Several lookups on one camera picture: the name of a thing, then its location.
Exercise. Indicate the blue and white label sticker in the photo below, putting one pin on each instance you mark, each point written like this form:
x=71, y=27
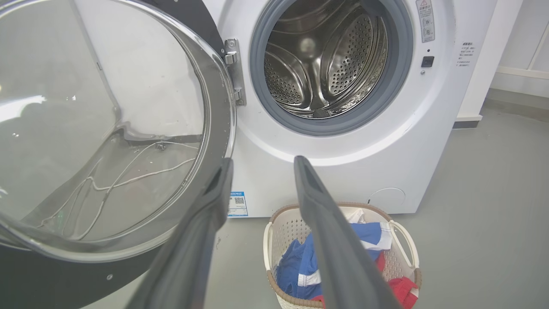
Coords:
x=237, y=204

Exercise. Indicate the red garment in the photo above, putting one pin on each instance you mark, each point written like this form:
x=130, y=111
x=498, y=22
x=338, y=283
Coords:
x=401, y=289

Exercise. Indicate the round filter cover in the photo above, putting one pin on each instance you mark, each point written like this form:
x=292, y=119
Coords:
x=387, y=198

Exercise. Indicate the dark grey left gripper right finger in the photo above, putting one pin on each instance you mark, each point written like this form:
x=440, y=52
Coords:
x=339, y=257

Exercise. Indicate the beige perforated laundry basket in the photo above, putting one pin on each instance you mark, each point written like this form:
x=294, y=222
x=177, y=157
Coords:
x=291, y=227

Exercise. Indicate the round dark glass washer door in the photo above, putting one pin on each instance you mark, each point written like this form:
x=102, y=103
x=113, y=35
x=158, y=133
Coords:
x=85, y=128

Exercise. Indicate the metal door hinge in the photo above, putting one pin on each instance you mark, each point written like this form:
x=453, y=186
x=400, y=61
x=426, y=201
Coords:
x=235, y=73

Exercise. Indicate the blue and white garment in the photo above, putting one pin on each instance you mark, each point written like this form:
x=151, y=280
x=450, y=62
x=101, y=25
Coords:
x=300, y=266

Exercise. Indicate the white warning sticker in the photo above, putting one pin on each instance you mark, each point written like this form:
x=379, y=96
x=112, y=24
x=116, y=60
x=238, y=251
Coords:
x=425, y=21

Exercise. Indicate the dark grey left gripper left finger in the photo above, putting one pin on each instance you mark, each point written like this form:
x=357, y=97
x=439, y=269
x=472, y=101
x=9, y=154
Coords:
x=188, y=257

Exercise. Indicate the white front-load washing machine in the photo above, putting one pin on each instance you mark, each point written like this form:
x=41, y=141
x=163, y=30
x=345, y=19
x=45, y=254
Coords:
x=386, y=163

